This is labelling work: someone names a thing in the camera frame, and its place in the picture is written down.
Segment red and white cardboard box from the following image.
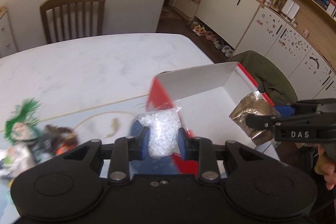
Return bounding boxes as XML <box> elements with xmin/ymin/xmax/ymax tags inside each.
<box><xmin>146</xmin><ymin>61</ymin><xmax>275</xmax><ymax>177</ymax></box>

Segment brown wooden chair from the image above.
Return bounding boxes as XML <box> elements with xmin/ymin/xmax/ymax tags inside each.
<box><xmin>40</xmin><ymin>0</ymin><xmax>105</xmax><ymax>44</ymax></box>

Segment gold foil packet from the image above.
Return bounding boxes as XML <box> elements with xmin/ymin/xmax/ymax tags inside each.
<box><xmin>229</xmin><ymin>90</ymin><xmax>280</xmax><ymax>145</ymax></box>

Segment green haired doll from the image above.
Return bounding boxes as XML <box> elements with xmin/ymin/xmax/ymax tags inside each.
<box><xmin>1</xmin><ymin>98</ymin><xmax>42</xmax><ymax>180</ymax></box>

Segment olive green jacket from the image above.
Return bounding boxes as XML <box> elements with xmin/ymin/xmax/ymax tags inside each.
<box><xmin>227</xmin><ymin>51</ymin><xmax>298</xmax><ymax>106</ymax></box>

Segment orange red keychain toy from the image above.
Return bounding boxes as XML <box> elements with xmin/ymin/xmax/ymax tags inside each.
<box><xmin>42</xmin><ymin>124</ymin><xmax>79</xmax><ymax>156</ymax></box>

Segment bag of white beads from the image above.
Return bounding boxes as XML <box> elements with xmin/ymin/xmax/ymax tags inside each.
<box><xmin>134</xmin><ymin>100</ymin><xmax>183</xmax><ymax>159</ymax></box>

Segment white side drawer cabinet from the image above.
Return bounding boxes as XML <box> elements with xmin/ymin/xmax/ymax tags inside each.
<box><xmin>0</xmin><ymin>6</ymin><xmax>18</xmax><ymax>58</ymax></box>

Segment row of shoes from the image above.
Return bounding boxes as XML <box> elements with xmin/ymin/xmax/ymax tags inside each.
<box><xmin>187</xmin><ymin>19</ymin><xmax>234</xmax><ymax>58</ymax></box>

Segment right hand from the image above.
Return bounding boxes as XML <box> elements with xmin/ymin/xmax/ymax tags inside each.
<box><xmin>314</xmin><ymin>144</ymin><xmax>335</xmax><ymax>190</ymax></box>

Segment white cabinet unit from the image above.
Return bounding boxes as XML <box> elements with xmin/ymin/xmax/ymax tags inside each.
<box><xmin>175</xmin><ymin>0</ymin><xmax>335</xmax><ymax>99</ymax></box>

